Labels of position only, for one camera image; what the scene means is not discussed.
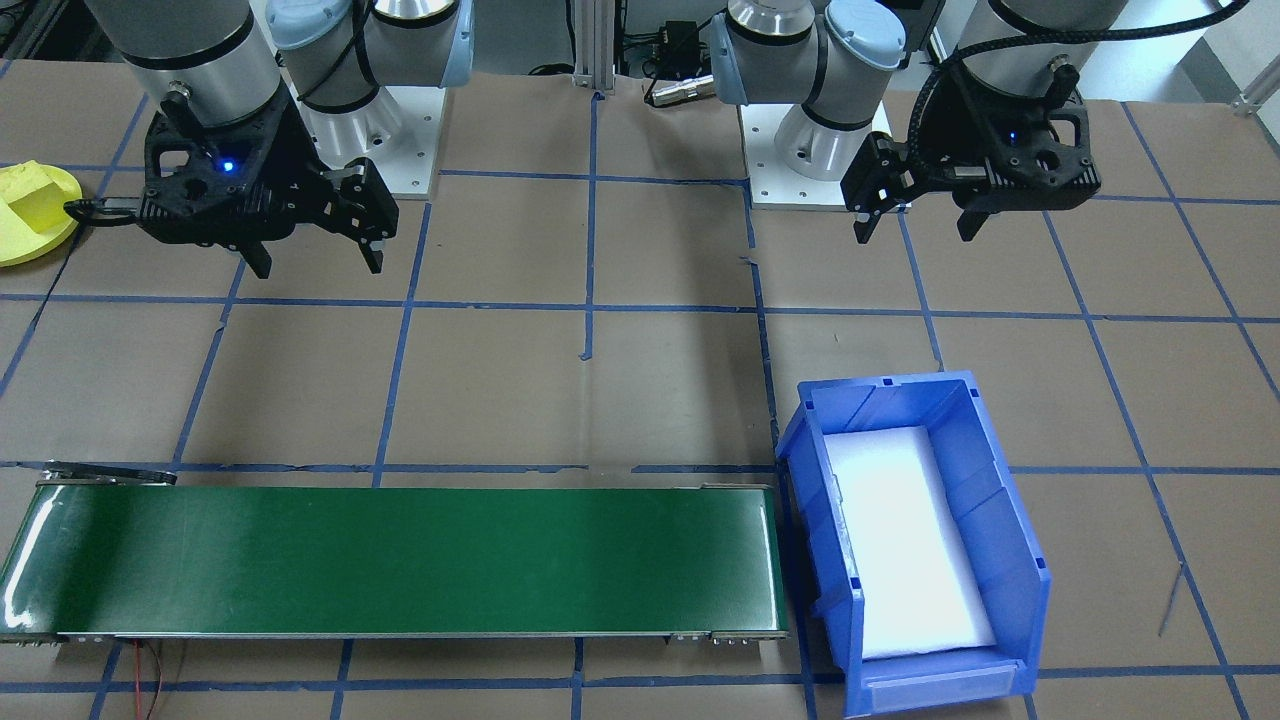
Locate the green conveyor belt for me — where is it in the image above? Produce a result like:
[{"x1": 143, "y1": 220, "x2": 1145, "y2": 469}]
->
[{"x1": 0, "y1": 462, "x2": 791, "y2": 646}]

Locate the blue plastic storage bin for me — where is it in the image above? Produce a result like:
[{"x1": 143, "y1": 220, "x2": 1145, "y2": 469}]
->
[{"x1": 777, "y1": 372, "x2": 1053, "y2": 719}]

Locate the thin red wire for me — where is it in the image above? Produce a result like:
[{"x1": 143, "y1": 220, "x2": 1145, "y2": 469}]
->
[{"x1": 133, "y1": 640, "x2": 166, "y2": 720}]

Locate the yellow foam block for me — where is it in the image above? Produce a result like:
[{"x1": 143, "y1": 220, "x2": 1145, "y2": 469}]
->
[{"x1": 0, "y1": 160, "x2": 73, "y2": 234}]

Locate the silver metal cylinder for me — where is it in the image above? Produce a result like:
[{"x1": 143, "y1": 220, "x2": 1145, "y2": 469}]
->
[{"x1": 645, "y1": 75, "x2": 717, "y2": 107}]

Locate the short aluminium frame post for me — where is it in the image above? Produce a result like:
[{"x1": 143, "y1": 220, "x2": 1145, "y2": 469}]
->
[{"x1": 568, "y1": 0, "x2": 623, "y2": 94}]

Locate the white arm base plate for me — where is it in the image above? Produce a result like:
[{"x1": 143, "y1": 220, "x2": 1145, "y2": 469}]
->
[
  {"x1": 300, "y1": 85, "x2": 448, "y2": 199},
  {"x1": 743, "y1": 100, "x2": 901, "y2": 211}
]

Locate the white foam pad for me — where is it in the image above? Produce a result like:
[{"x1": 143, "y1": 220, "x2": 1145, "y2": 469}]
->
[{"x1": 822, "y1": 425, "x2": 998, "y2": 659}]

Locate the black plug adapter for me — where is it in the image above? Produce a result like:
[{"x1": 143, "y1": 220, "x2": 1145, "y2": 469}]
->
[{"x1": 658, "y1": 20, "x2": 701, "y2": 63}]

